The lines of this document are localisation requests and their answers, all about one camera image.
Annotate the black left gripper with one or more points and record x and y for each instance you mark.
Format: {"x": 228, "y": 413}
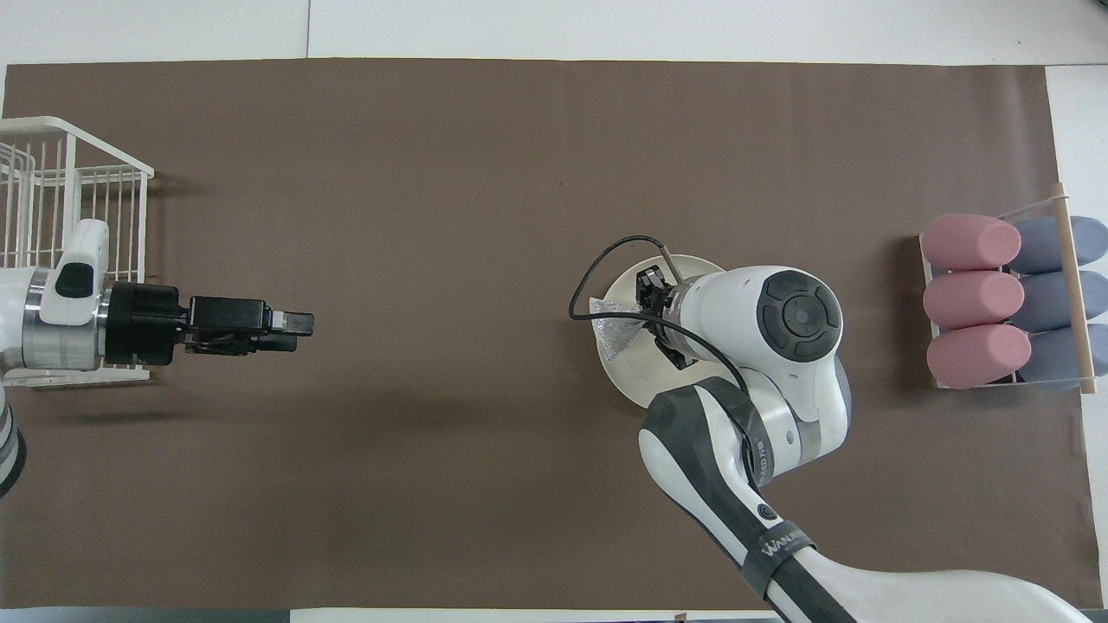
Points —
{"x": 147, "y": 324}

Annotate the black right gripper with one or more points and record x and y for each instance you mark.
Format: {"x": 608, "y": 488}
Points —
{"x": 653, "y": 287}

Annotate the silver mesh sponge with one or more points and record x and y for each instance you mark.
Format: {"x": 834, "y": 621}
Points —
{"x": 616, "y": 333}

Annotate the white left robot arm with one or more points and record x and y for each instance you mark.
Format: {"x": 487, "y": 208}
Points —
{"x": 52, "y": 346}

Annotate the cream round plate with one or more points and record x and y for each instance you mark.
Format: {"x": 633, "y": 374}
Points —
{"x": 625, "y": 374}

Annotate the brown table mat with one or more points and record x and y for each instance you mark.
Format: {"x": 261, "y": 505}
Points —
{"x": 389, "y": 476}

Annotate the pink plastic cup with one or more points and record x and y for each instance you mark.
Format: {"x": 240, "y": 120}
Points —
{"x": 974, "y": 242}
{"x": 978, "y": 356}
{"x": 974, "y": 300}

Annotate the blue plastic cup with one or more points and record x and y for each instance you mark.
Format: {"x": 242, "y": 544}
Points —
{"x": 1052, "y": 359}
{"x": 1043, "y": 303}
{"x": 1039, "y": 247}

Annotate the cup holder with wooden bar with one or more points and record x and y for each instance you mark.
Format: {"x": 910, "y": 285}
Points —
{"x": 1082, "y": 346}

